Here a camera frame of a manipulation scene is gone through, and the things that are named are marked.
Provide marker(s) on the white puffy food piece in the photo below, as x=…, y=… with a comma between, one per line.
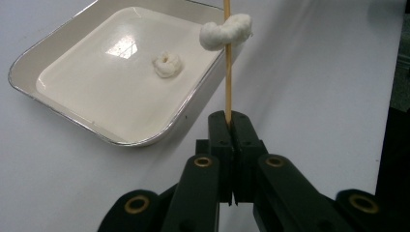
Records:
x=167, y=65
x=222, y=32

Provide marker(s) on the white rectangular tray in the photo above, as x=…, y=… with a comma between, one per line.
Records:
x=106, y=96

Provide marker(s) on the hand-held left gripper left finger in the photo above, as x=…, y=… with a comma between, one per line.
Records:
x=222, y=145

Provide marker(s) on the wooden skewer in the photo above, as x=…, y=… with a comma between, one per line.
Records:
x=228, y=83

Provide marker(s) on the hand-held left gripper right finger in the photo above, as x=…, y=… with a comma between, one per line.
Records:
x=246, y=148

